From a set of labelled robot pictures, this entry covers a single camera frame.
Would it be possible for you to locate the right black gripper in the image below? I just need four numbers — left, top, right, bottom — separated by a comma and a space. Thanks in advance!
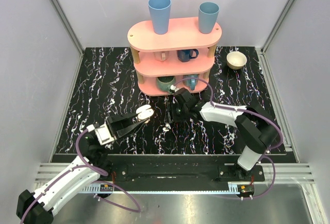
163, 100, 188, 123

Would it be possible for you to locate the white earbud charging case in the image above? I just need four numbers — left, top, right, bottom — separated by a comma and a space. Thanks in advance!
136, 105, 154, 124

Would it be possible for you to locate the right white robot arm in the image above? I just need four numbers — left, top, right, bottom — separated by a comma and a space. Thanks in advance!
168, 85, 283, 181

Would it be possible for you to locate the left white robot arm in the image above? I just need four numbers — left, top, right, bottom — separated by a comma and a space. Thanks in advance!
16, 109, 154, 223

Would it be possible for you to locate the light blue butterfly mug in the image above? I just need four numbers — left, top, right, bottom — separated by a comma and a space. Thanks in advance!
183, 74, 199, 91

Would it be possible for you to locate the white earbud upper left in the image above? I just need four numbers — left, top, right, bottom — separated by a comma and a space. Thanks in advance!
163, 123, 171, 132

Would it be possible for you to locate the green ceramic mug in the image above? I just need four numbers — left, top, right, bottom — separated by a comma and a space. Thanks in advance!
156, 76, 176, 92

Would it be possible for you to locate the pink three-tier wooden shelf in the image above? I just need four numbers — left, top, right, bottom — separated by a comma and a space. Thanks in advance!
127, 17, 222, 96

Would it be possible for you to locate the dark blue faceted mug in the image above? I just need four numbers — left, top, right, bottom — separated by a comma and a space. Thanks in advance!
177, 49, 199, 62

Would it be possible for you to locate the beige mug on shelf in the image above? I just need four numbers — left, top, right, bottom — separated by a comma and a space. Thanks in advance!
154, 51, 169, 62

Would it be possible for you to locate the cream ceramic bowl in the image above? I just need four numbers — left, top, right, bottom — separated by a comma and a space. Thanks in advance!
226, 51, 247, 70

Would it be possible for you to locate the right blue plastic cup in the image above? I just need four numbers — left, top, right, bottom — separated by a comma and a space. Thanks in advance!
198, 2, 219, 34

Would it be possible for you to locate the blue plastic cup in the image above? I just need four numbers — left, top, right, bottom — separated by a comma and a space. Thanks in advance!
148, 0, 171, 35
198, 2, 219, 34

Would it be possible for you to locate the left blue plastic cup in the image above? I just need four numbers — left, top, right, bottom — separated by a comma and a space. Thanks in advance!
148, 0, 171, 35

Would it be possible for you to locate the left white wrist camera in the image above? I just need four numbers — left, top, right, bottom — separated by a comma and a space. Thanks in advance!
87, 123, 114, 146

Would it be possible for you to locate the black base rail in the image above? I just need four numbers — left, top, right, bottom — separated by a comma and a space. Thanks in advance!
107, 154, 265, 183

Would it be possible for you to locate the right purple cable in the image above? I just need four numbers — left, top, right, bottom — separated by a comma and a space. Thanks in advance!
174, 77, 284, 200

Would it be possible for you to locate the purple cable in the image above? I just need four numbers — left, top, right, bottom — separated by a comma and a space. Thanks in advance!
19, 128, 142, 224
174, 77, 284, 200

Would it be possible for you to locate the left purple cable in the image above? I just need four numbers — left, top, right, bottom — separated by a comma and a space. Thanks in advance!
19, 128, 142, 224

